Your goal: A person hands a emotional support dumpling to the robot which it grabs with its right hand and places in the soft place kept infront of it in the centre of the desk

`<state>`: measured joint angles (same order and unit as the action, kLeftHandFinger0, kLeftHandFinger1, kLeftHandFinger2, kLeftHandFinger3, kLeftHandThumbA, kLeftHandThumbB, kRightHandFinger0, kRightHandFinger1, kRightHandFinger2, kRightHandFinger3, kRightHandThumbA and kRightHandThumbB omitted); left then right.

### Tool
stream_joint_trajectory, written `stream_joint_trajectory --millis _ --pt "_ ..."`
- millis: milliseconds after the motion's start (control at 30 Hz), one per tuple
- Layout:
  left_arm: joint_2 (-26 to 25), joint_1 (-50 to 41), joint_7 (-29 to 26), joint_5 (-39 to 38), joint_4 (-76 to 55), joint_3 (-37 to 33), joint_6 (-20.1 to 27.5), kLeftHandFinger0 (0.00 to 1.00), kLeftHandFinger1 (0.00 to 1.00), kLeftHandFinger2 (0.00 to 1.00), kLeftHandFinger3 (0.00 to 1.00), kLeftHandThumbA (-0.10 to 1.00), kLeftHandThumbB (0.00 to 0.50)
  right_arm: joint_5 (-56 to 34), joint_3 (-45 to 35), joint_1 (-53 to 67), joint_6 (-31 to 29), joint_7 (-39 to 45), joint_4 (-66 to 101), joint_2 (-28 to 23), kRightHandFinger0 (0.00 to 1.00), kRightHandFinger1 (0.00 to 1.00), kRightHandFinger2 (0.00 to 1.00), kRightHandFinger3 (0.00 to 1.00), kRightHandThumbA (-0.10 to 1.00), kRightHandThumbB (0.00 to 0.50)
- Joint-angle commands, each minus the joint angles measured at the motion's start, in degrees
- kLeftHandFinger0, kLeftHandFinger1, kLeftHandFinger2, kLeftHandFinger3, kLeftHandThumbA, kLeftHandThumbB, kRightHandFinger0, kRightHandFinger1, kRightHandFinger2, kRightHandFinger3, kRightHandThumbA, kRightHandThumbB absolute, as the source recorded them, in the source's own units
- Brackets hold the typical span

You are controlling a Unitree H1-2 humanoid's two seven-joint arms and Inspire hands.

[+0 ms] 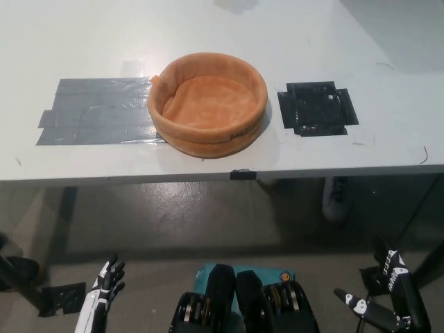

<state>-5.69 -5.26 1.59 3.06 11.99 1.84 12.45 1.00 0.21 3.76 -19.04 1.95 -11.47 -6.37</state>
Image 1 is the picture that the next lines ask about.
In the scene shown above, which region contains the grey duct tape patch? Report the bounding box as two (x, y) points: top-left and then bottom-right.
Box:
(34, 76), (164, 147)

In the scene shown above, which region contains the robot right hand white black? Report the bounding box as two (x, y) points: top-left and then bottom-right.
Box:
(334, 237), (433, 333)

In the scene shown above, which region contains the small black tape strip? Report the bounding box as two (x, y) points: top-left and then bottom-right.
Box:
(230, 168), (257, 181)

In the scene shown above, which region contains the orange plush round basket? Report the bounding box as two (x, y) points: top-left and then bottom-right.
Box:
(147, 50), (268, 160)

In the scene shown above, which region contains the white sneaker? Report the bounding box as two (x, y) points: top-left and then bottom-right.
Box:
(321, 176), (350, 221)

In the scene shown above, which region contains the black shoe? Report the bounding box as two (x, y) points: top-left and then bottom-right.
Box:
(0, 255), (41, 289)

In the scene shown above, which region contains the black tape square patch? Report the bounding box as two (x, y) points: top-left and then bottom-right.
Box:
(276, 81), (359, 137)

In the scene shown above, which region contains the teal robot body cover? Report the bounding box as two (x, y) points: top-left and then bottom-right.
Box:
(193, 262), (296, 313)

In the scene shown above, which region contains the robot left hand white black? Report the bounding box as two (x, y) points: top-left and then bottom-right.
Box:
(74, 255), (126, 333)

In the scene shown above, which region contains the dark table leg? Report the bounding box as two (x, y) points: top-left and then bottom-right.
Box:
(44, 186), (79, 286)
(407, 175), (444, 278)

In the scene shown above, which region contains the black floor tape patch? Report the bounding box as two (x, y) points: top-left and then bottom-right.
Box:
(37, 282), (87, 318)
(358, 265), (382, 296)

